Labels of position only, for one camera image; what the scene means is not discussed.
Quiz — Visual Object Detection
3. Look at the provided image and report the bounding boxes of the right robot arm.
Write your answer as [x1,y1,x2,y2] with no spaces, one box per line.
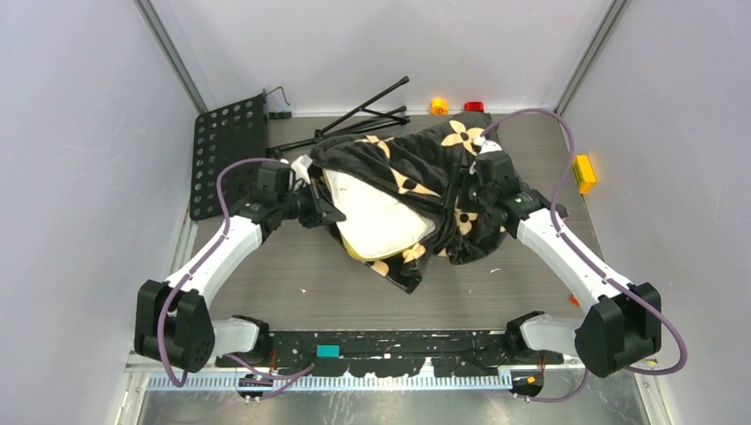
[446,151,662,377]

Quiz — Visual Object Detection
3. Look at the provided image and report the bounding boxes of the aluminium rail frame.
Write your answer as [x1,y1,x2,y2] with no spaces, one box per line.
[124,328,660,393]

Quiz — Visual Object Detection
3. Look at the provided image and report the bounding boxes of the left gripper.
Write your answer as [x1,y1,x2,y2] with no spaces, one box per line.
[277,178,345,229]

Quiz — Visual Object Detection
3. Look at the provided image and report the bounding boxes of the white pillow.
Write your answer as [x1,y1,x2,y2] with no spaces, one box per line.
[323,169,436,261]

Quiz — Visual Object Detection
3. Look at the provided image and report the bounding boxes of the black perforated music stand tray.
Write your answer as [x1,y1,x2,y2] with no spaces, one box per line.
[189,92,268,221]

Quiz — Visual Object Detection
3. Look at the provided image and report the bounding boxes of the black folding tripod stand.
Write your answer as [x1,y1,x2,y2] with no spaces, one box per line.
[266,75,411,158]

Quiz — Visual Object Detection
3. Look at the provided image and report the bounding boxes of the red toy block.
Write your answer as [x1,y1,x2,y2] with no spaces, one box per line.
[463,101,484,112]

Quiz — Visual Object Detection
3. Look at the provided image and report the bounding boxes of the yellow round toy piece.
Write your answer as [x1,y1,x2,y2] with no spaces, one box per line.
[430,97,450,115]

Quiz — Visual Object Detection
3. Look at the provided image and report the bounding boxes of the yellow toy block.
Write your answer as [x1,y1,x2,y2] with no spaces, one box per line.
[572,155,598,195]

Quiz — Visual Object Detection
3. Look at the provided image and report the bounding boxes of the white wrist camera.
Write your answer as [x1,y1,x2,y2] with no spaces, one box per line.
[282,154,313,190]
[472,135,503,156]

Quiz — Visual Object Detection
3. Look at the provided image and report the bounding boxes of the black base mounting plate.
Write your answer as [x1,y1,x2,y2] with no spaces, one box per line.
[236,330,563,378]

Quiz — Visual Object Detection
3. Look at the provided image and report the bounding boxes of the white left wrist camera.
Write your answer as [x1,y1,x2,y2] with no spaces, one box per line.
[282,154,313,190]

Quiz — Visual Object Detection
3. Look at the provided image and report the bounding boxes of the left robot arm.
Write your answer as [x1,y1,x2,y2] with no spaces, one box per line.
[134,155,345,387]

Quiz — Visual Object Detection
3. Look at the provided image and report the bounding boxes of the black floral pillowcase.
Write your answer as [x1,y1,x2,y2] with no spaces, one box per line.
[310,112,507,293]

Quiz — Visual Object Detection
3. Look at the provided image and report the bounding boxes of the teal block on base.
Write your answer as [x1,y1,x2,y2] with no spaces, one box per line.
[316,344,341,359]

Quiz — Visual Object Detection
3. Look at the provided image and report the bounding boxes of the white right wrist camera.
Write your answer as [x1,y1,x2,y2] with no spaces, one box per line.
[472,135,503,156]

